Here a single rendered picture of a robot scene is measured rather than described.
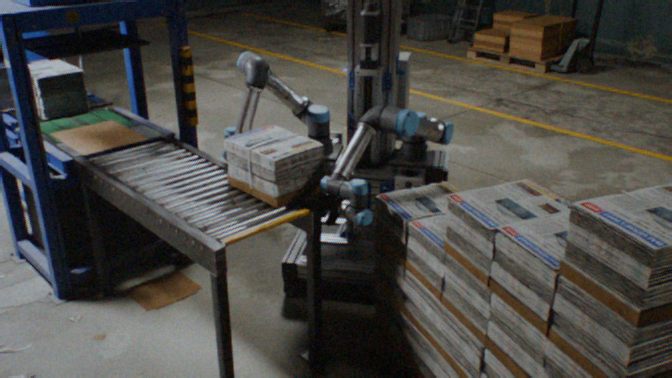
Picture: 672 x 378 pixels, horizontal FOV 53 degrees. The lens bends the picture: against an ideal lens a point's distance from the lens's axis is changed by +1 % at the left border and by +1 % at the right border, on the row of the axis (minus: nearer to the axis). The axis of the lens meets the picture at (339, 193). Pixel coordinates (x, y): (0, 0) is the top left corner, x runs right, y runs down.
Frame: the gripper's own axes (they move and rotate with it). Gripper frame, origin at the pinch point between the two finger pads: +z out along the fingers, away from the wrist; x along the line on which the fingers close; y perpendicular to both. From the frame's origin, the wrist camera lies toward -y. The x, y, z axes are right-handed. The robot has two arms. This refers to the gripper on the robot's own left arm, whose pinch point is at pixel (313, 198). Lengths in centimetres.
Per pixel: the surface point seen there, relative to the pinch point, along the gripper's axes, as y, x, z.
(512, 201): 28, -10, -97
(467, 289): -2, 7, -93
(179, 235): -2, 62, 13
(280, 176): 17.1, 19.8, -1.8
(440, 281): -9, 1, -77
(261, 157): 23.9, 22.6, 7.5
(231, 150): 20.7, 22.7, 30.6
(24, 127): 22, 82, 121
